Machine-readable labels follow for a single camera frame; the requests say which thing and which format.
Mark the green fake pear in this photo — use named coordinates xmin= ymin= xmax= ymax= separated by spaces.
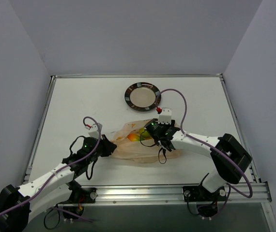
xmin=138 ymin=128 xmax=152 ymax=140

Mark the translucent orange plastic bag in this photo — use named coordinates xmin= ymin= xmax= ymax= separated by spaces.
xmin=109 ymin=119 xmax=182 ymax=164

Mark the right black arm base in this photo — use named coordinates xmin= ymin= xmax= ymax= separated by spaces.
xmin=183 ymin=173 xmax=231 ymax=221

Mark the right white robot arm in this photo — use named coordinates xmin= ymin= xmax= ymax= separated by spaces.
xmin=144 ymin=119 xmax=253 ymax=200

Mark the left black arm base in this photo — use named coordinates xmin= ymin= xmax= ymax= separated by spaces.
xmin=62 ymin=181 xmax=97 ymax=219

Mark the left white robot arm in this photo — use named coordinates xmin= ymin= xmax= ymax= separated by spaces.
xmin=0 ymin=135 xmax=117 ymax=232

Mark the orange green fake mango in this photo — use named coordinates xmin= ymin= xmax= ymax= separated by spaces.
xmin=127 ymin=133 xmax=140 ymax=142

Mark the brown rimmed ceramic plate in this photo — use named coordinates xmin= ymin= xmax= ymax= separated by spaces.
xmin=124 ymin=82 xmax=161 ymax=112

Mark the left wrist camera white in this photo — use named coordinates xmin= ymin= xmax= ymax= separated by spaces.
xmin=85 ymin=123 xmax=102 ymax=139

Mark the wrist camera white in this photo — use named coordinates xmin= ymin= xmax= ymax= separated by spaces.
xmin=156 ymin=107 xmax=172 ymax=125
xmin=85 ymin=123 xmax=102 ymax=139

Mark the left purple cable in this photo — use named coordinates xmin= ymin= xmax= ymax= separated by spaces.
xmin=0 ymin=116 xmax=101 ymax=225

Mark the purple cable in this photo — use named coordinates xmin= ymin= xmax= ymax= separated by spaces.
xmin=0 ymin=116 xmax=101 ymax=225
xmin=156 ymin=88 xmax=253 ymax=198

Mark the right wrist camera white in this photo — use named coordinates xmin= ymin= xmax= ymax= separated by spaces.
xmin=156 ymin=107 xmax=172 ymax=125

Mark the aluminium front rail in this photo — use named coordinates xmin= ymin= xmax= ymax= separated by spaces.
xmin=55 ymin=182 xmax=272 ymax=206

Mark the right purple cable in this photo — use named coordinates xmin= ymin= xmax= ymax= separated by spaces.
xmin=156 ymin=88 xmax=253 ymax=198

